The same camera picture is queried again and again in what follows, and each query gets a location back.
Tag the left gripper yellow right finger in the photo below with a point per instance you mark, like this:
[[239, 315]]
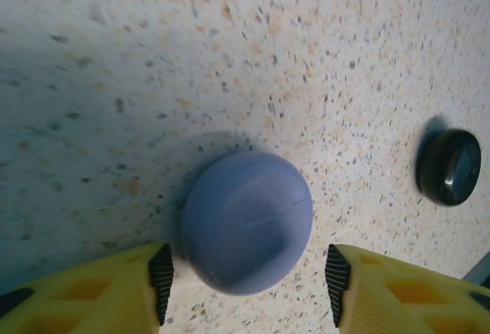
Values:
[[413, 295]]

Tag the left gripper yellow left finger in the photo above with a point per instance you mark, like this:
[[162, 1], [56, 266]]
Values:
[[76, 299]]

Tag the black earbud charging case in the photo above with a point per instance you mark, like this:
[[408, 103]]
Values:
[[449, 169]]

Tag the purple earbud charging case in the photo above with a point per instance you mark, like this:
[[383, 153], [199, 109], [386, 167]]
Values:
[[249, 226]]

